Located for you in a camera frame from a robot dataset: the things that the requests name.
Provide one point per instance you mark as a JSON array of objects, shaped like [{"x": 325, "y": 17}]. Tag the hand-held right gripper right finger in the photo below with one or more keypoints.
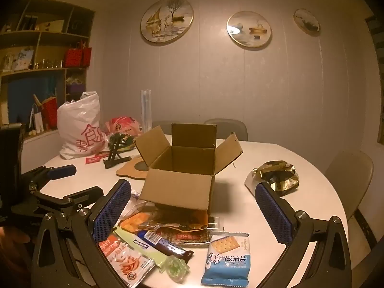
[{"x": 274, "y": 216}]

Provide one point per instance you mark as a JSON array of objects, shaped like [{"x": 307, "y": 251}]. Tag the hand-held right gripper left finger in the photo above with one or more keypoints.
[{"x": 110, "y": 216}]

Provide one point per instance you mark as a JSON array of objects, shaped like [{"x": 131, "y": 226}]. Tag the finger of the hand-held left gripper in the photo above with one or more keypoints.
[
  {"x": 85, "y": 194},
  {"x": 63, "y": 171}
]

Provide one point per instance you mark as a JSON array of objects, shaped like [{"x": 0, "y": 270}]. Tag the long green packet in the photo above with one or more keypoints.
[{"x": 157, "y": 259}]

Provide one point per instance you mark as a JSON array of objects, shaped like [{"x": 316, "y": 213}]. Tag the cardboard box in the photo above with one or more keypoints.
[{"x": 177, "y": 192}]

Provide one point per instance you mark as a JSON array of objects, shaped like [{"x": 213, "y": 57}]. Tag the clear jelly cup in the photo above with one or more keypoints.
[{"x": 175, "y": 268}]

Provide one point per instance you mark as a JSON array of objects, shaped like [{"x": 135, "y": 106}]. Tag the white snack packet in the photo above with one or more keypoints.
[{"x": 135, "y": 204}]

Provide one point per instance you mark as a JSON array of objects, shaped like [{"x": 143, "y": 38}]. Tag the small red packet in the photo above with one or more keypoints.
[
  {"x": 91, "y": 160},
  {"x": 103, "y": 155}
]

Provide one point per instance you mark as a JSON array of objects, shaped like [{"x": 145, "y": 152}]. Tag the gold foil bag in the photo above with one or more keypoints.
[{"x": 277, "y": 175}]

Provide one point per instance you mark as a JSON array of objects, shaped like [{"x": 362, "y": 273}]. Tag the white paper bag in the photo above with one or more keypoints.
[{"x": 37, "y": 121}]

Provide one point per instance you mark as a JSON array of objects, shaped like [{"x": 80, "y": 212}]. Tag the orange red snack packet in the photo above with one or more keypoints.
[{"x": 126, "y": 261}]

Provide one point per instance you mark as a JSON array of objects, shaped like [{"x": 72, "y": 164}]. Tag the black phone stand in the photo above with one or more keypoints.
[{"x": 115, "y": 156}]

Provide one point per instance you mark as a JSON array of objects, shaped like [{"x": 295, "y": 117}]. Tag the brown wooden mat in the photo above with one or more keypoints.
[{"x": 129, "y": 169}]

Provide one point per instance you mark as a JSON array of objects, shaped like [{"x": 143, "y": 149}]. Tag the white plastic bag red print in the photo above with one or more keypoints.
[{"x": 78, "y": 120}]

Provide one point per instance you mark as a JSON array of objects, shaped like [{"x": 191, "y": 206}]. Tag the dark blue candy bar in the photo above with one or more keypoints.
[{"x": 159, "y": 241}]

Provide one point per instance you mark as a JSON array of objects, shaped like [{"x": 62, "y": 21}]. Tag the red paper bag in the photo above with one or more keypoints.
[{"x": 50, "y": 114}]

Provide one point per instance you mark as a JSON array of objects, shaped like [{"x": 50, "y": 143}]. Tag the clear plastic wrapper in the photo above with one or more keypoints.
[{"x": 216, "y": 223}]

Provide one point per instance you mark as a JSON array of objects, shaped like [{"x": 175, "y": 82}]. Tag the green snack bag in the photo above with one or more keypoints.
[{"x": 124, "y": 144}]

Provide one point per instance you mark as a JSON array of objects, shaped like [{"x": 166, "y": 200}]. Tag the blue cracker packet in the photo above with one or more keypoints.
[{"x": 225, "y": 258}]

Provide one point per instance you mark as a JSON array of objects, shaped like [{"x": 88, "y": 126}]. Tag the brown snack packet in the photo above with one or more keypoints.
[{"x": 183, "y": 231}]

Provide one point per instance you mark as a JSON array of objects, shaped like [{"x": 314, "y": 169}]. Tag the pink red snack bag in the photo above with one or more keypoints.
[{"x": 124, "y": 126}]

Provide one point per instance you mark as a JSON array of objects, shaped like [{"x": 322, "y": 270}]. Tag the grey chair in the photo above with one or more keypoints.
[
  {"x": 234, "y": 129},
  {"x": 349, "y": 180}
]

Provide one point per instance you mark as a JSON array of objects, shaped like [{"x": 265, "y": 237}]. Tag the clear plastic tube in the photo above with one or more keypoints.
[{"x": 146, "y": 111}]

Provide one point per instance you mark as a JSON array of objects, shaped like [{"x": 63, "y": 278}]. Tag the red gift bag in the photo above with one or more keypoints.
[
  {"x": 87, "y": 55},
  {"x": 73, "y": 58}
]

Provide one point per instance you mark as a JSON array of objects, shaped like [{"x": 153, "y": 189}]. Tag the wooden shelf unit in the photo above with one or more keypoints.
[{"x": 45, "y": 37}]

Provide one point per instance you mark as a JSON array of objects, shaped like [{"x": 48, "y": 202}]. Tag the large round wall plate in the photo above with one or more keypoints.
[{"x": 167, "y": 21}]

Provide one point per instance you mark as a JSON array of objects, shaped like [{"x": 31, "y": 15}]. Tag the medium round wall plate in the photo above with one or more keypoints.
[{"x": 249, "y": 29}]

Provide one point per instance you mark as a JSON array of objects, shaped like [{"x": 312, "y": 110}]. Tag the small round wall plate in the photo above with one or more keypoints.
[{"x": 306, "y": 21}]

